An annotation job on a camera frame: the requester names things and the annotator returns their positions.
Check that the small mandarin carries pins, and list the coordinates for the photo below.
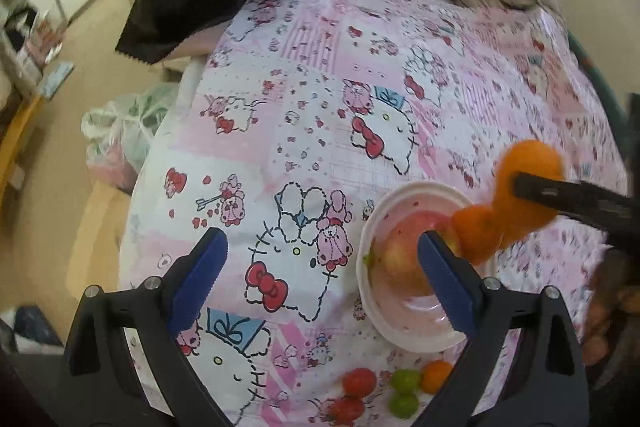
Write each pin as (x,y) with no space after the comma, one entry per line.
(434,374)
(475,232)

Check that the white bowl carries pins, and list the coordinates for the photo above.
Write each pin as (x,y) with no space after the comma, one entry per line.
(400,322)

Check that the blue book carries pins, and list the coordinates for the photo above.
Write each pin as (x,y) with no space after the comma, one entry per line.
(56,79)

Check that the large bumpy orange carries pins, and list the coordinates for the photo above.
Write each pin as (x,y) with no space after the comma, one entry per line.
(530,162)

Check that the yellow wooden furniture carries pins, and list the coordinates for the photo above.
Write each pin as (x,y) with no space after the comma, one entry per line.
(15,142)

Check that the red-yellow apple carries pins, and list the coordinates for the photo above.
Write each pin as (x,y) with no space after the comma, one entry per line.
(400,252)

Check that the white plastic bag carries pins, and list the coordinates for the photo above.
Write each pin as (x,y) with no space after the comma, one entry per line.
(120,127)

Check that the teal bed frame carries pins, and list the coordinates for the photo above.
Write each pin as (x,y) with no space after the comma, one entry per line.
(600,82)

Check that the dark blue cloth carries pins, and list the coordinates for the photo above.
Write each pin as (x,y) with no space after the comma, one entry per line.
(35,327)

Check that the person's right hand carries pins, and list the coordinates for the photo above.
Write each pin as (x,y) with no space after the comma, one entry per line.
(602,307)

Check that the green cherry tomato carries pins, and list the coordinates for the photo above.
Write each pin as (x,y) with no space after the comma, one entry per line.
(402,404)
(405,379)

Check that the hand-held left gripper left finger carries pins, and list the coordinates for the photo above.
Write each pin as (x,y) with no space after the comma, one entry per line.
(200,277)

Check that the pink cartoon printed blanket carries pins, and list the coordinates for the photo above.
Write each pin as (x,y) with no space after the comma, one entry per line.
(300,82)

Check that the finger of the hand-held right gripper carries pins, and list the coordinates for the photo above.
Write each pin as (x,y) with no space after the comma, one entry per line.
(550,193)

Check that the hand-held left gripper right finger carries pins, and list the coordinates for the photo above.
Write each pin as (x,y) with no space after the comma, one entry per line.
(445,277)

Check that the red cherry tomato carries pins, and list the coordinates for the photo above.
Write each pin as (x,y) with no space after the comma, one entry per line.
(347,408)
(359,381)

